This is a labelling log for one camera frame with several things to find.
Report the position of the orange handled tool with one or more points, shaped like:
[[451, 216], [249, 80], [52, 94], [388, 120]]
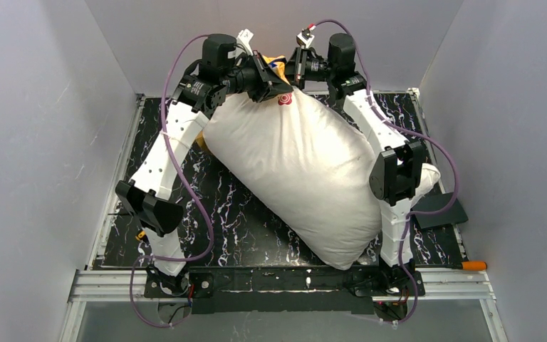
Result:
[[465, 265]]

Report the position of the yellow and blue pillowcase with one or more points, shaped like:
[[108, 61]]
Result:
[[277, 65]]

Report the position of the white pillow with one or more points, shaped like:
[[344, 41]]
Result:
[[309, 166]]

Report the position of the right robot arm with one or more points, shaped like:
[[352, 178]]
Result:
[[397, 171]]

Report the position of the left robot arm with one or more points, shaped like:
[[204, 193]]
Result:
[[228, 65]]

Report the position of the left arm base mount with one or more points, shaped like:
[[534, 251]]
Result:
[[187, 284]]

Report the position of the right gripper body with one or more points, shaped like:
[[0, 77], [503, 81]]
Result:
[[296, 65]]

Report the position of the aluminium frame rail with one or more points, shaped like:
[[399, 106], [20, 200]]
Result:
[[74, 310]]

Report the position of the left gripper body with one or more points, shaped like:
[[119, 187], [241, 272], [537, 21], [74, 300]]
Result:
[[263, 75]]

